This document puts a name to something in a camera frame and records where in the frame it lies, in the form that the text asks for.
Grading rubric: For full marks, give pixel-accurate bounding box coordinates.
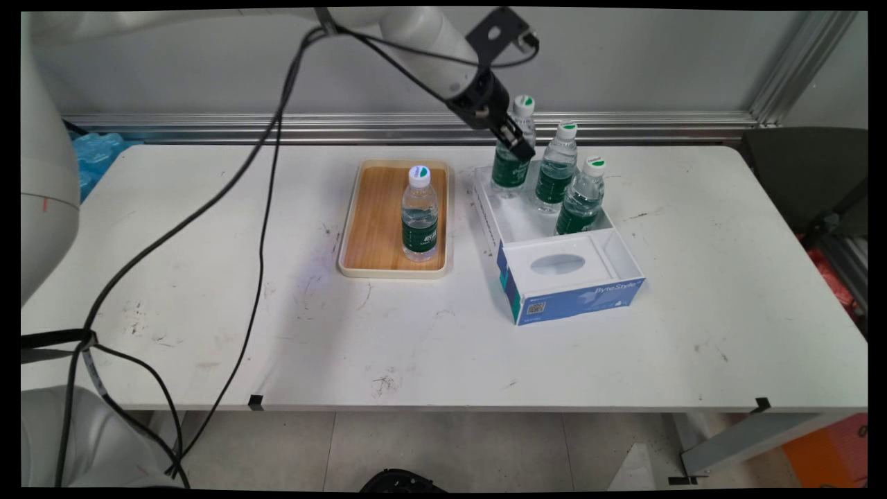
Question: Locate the orange panel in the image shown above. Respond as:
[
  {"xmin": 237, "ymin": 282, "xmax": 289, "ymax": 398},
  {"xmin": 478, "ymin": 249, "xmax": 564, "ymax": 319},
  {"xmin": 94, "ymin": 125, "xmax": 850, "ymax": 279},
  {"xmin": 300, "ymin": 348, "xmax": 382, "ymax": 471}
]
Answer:
[{"xmin": 782, "ymin": 413, "xmax": 868, "ymax": 489}]

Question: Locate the black cable strap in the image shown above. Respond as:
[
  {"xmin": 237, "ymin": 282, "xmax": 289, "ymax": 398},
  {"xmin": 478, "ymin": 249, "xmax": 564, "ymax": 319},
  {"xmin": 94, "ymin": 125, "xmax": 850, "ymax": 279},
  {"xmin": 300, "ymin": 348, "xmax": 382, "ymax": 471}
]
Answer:
[{"xmin": 21, "ymin": 330, "xmax": 99, "ymax": 365}]

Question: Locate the blue and white cardboard box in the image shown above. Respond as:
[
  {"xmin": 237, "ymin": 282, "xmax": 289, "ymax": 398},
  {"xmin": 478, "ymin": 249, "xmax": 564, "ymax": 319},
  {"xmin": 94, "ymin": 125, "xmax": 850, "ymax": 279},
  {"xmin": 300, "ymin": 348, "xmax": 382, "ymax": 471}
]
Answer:
[{"xmin": 473, "ymin": 163, "xmax": 647, "ymax": 327}]

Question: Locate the green label water bottle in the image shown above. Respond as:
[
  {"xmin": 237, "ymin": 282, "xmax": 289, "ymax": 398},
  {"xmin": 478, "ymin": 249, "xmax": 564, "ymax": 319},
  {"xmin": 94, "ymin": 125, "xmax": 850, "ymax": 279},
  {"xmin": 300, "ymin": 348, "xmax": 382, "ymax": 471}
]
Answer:
[
  {"xmin": 401, "ymin": 165, "xmax": 441, "ymax": 263},
  {"xmin": 554, "ymin": 157, "xmax": 608, "ymax": 237},
  {"xmin": 490, "ymin": 95, "xmax": 537, "ymax": 200},
  {"xmin": 534, "ymin": 122, "xmax": 580, "ymax": 215}
]

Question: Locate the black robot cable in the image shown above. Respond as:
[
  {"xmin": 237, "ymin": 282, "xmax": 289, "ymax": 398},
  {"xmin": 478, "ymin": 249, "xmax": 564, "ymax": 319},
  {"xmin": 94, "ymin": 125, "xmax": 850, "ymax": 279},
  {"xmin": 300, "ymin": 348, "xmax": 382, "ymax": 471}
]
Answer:
[
  {"xmin": 165, "ymin": 26, "xmax": 333, "ymax": 489},
  {"xmin": 54, "ymin": 28, "xmax": 326, "ymax": 489}
]

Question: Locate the blue shrink-wrapped bottle pack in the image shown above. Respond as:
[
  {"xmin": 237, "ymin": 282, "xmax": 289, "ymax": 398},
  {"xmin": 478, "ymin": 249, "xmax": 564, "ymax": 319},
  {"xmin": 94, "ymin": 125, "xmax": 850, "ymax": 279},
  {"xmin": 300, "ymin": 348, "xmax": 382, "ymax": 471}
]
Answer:
[{"xmin": 68, "ymin": 132, "xmax": 144, "ymax": 203}]

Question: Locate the horizontal aluminium rail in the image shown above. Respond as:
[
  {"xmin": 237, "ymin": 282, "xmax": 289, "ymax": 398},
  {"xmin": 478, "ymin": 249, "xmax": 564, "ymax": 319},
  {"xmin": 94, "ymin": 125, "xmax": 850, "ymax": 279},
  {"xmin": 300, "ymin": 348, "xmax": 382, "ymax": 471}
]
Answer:
[{"xmin": 62, "ymin": 112, "xmax": 760, "ymax": 147}]

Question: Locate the white table leg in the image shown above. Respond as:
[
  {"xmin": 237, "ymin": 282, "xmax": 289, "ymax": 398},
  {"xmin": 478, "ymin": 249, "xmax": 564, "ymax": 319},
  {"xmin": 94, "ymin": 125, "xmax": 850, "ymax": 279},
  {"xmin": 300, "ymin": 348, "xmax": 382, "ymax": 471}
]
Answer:
[{"xmin": 667, "ymin": 412, "xmax": 852, "ymax": 487}]

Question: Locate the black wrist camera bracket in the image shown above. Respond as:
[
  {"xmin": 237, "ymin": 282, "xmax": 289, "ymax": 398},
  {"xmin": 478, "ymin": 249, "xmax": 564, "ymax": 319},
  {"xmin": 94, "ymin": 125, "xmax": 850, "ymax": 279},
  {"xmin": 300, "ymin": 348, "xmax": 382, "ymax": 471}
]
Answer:
[{"xmin": 465, "ymin": 7, "xmax": 541, "ymax": 69}]

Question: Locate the black round object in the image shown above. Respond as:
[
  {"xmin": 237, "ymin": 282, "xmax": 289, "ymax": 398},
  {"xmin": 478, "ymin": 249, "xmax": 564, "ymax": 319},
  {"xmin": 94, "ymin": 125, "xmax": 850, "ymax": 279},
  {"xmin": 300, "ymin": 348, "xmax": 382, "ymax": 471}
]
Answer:
[{"xmin": 360, "ymin": 469, "xmax": 448, "ymax": 493}]

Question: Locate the bamboo tray with cream rim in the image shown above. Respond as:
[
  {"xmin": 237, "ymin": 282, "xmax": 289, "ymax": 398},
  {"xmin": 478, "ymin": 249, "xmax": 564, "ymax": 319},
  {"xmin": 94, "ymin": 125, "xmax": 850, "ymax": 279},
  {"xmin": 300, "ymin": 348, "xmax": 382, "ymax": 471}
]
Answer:
[{"xmin": 337, "ymin": 159, "xmax": 455, "ymax": 280}]

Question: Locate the slanted aluminium post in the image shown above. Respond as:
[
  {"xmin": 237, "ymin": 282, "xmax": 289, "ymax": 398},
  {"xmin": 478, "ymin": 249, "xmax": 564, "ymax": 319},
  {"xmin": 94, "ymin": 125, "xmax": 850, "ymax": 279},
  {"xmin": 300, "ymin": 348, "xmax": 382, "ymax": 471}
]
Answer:
[{"xmin": 748, "ymin": 10, "xmax": 861, "ymax": 130}]

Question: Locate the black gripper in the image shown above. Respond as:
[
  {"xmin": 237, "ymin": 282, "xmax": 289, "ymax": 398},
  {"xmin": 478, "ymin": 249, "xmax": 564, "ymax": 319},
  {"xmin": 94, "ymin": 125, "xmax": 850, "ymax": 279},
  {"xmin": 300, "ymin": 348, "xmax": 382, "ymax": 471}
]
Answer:
[{"xmin": 446, "ymin": 68, "xmax": 536, "ymax": 164}]

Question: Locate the red patterned item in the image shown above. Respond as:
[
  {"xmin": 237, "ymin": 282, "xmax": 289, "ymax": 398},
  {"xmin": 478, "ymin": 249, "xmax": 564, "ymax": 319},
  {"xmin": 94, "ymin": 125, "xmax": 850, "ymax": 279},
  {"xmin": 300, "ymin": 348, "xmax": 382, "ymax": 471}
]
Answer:
[{"xmin": 802, "ymin": 236, "xmax": 863, "ymax": 326}]

